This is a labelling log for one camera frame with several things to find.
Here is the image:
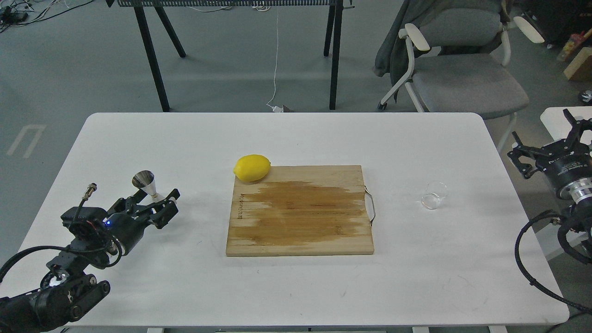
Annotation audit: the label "steel jigger measuring cup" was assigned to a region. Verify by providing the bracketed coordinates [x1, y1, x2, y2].
[132, 170, 166, 203]

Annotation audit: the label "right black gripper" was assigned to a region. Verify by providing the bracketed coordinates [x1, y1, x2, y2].
[507, 109, 592, 204]

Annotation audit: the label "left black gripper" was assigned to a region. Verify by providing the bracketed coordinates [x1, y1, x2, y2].
[105, 188, 180, 256]

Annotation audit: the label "wooden cutting board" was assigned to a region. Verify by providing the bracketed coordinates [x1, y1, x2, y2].
[226, 165, 375, 257]

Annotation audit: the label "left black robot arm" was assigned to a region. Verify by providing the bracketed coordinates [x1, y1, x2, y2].
[0, 188, 180, 333]

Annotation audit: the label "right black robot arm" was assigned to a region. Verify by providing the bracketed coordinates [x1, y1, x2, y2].
[507, 107, 592, 314]

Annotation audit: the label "yellow lemon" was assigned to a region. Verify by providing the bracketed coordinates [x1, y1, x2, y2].
[233, 154, 271, 183]

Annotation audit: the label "white hanging cable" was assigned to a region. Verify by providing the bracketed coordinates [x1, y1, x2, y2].
[265, 6, 284, 113]

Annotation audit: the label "black metal table frame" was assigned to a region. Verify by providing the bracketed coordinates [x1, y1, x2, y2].
[106, 0, 351, 112]

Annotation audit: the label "black floor cables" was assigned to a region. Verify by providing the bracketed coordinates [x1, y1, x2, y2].
[0, 0, 95, 33]

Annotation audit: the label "clear glass cup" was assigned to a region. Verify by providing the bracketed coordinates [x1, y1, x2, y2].
[421, 181, 449, 210]

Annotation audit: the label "cardboard box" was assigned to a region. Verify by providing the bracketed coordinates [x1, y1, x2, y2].
[564, 47, 592, 82]

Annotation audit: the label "grey office chair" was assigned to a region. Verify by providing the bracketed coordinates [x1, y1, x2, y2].
[378, 7, 544, 150]

